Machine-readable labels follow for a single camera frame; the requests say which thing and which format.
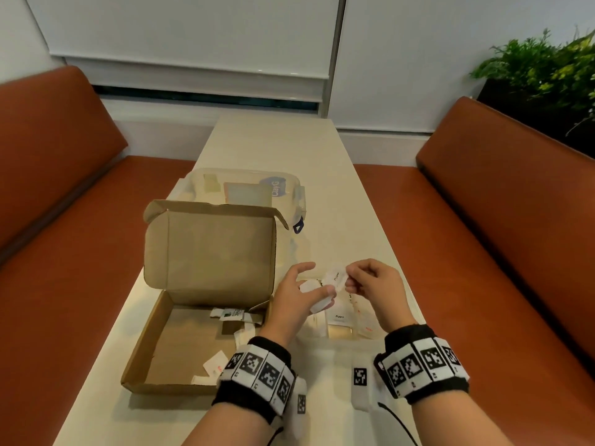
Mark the person's left hand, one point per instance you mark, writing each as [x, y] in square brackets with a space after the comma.
[288, 311]

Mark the person's right hand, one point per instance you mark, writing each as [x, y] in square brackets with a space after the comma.
[383, 292]

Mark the clear compartment tray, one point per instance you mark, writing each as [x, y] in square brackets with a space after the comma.
[344, 332]

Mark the brown cardboard box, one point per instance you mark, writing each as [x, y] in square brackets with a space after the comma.
[214, 250]

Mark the person's right forearm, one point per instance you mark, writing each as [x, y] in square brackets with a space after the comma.
[455, 425]

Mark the person's left forearm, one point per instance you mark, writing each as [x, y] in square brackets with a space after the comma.
[228, 427]

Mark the black wristband with marker tiles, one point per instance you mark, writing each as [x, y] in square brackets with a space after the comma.
[420, 362]
[255, 371]

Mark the orange leather bench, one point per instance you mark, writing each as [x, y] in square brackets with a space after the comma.
[51, 218]
[497, 250]

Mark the clear lidded plastic container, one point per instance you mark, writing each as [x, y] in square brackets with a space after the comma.
[241, 190]

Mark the black planter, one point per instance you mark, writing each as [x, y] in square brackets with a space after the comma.
[530, 113]

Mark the green leafy plant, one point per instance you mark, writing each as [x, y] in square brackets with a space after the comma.
[544, 69]

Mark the white roller blind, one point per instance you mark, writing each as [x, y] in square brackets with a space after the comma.
[186, 27]

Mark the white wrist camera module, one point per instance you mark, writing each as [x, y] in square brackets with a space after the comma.
[360, 378]
[301, 404]

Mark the grey window frame post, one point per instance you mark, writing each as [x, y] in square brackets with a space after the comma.
[335, 41]

